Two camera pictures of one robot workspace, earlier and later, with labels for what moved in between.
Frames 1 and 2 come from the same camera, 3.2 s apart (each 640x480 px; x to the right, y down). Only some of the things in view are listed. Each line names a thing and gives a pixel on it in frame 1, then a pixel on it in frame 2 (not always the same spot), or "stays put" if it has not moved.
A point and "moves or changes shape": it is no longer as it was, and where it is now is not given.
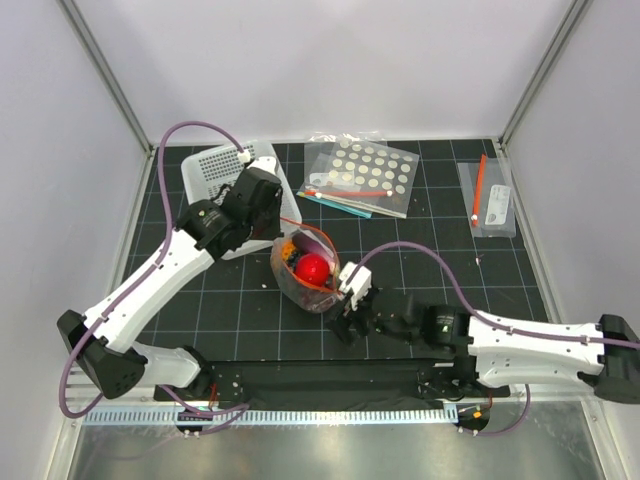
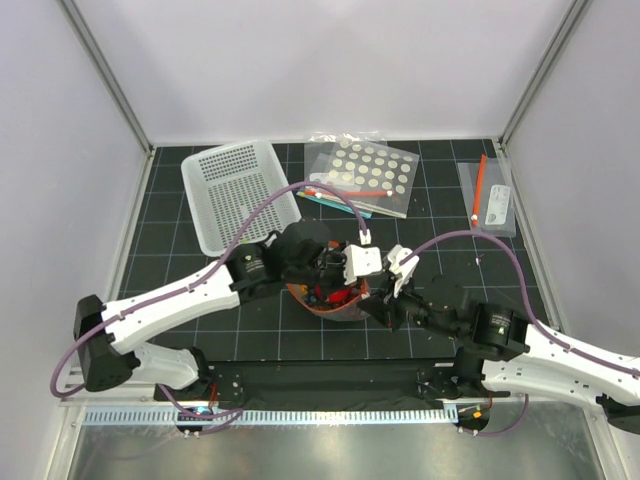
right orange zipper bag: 489,198 stays put
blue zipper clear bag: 345,206 stays put
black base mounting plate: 334,384 stays put
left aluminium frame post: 107,73 stays put
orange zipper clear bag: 306,267 moves or changes shape
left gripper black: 273,230 to 341,263
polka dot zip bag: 362,169 stays put
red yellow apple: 312,268 moves or changes shape
